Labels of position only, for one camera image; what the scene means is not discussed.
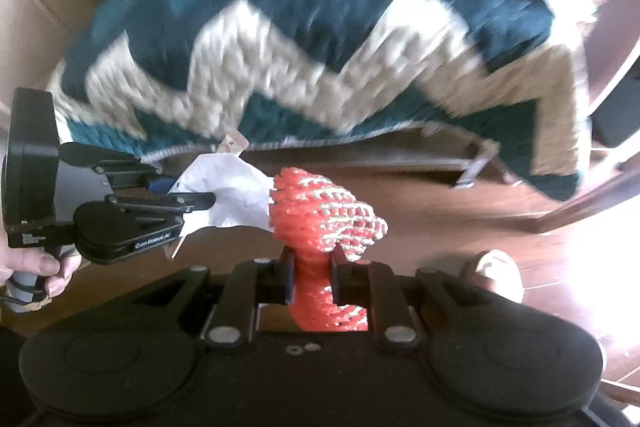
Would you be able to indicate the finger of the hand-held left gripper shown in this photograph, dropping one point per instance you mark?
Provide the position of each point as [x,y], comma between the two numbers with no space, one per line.
[165,202]
[125,167]

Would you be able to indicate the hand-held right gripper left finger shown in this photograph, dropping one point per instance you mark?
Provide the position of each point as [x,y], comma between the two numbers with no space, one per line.
[289,272]

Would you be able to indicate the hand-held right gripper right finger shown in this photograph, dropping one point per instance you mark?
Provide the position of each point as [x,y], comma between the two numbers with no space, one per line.
[337,274]

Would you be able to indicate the red foam net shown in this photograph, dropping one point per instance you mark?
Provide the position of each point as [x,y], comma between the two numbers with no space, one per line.
[320,212]

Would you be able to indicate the white tissue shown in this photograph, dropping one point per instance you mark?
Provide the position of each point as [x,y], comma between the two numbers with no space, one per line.
[230,192]

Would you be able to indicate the person's left hand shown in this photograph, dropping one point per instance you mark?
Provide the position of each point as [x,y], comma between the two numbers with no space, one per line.
[35,264]

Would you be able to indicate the person's foot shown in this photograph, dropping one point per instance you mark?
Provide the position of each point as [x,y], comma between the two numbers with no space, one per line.
[492,274]

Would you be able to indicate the teal white chevron quilt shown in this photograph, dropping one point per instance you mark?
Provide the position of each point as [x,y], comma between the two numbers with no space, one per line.
[310,7]

